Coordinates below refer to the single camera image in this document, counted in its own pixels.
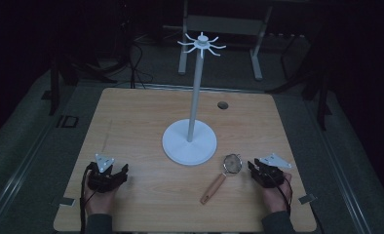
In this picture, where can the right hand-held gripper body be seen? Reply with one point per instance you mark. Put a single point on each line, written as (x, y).
(271, 174)

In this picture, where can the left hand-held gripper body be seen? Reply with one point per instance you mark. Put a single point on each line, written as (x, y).
(99, 179)

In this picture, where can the white hook stand rack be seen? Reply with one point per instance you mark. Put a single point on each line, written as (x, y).
(190, 143)

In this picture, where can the person's left hand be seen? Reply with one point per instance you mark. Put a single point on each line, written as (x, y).
(99, 201)

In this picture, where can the person's right hand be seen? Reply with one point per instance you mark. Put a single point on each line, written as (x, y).
(275, 198)

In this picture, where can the grey tape piece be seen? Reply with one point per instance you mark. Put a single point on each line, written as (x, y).
(67, 202)
(307, 199)

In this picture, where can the black floor socket box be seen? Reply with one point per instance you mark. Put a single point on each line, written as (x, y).
(68, 121)

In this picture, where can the black metal stand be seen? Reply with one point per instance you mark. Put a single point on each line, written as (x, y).
(321, 97)
(54, 84)

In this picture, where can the white metal desk frame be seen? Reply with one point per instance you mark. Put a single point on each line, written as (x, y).
(225, 25)

